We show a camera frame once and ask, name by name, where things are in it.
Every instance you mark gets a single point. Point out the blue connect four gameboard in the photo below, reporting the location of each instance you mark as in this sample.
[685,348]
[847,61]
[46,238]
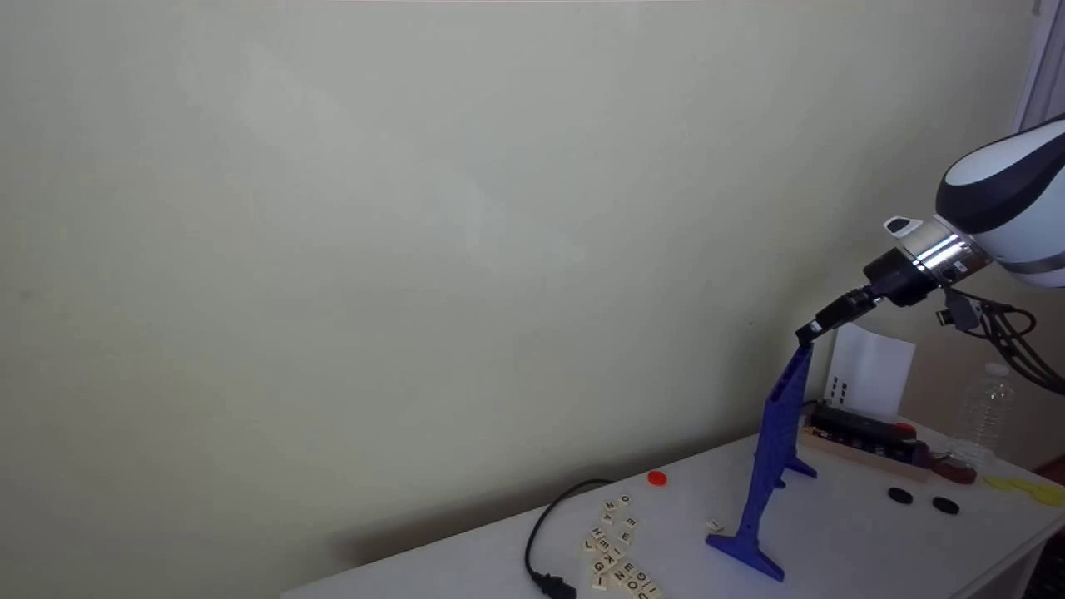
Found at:
[777,454]

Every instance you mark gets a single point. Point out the red chip near cable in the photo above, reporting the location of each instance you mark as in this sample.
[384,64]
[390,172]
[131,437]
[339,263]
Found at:
[658,476]

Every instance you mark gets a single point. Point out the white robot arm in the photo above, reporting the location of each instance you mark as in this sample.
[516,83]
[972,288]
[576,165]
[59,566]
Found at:
[997,204]

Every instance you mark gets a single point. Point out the white letter tiles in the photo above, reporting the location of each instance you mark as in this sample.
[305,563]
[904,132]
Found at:
[612,556]

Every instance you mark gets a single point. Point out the black game chip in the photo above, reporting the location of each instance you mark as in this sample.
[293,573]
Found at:
[947,507]
[904,498]

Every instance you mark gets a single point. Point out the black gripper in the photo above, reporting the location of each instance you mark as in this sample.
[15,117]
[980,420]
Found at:
[891,278]

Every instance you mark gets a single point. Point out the yellow game chips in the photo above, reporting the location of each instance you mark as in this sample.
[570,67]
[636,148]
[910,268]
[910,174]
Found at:
[1038,490]

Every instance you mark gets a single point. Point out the white plastic container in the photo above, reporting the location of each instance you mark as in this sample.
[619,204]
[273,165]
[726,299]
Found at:
[868,369]

